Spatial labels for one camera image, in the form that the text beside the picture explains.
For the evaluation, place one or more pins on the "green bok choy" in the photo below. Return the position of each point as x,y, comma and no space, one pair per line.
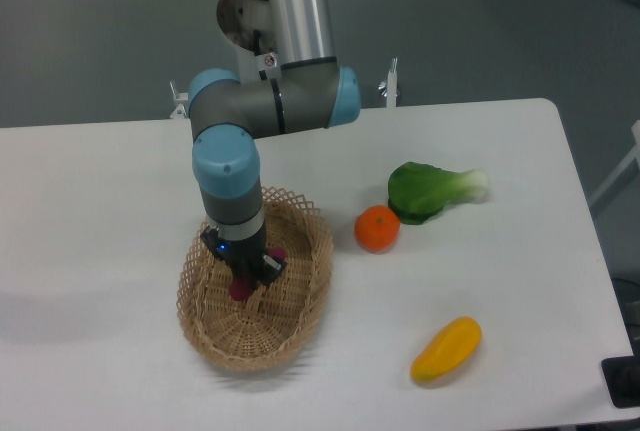
417,192

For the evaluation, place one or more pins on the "yellow mango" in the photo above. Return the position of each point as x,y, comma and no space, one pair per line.
449,349

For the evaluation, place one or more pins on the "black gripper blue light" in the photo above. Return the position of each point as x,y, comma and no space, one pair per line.
248,256

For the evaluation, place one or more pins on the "black device at table edge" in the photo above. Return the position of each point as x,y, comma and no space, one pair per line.
622,379

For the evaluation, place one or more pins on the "woven wicker basket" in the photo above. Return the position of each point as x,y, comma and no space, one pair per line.
272,326

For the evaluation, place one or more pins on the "orange tangerine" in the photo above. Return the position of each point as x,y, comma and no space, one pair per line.
377,228

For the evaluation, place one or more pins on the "purple sweet potato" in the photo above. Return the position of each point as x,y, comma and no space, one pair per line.
240,291

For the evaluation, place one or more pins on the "white frame at right edge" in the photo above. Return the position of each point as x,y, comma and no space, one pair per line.
622,174

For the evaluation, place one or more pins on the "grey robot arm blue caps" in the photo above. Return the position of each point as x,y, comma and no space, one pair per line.
294,84

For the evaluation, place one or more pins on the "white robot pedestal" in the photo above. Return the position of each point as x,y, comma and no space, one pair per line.
248,29

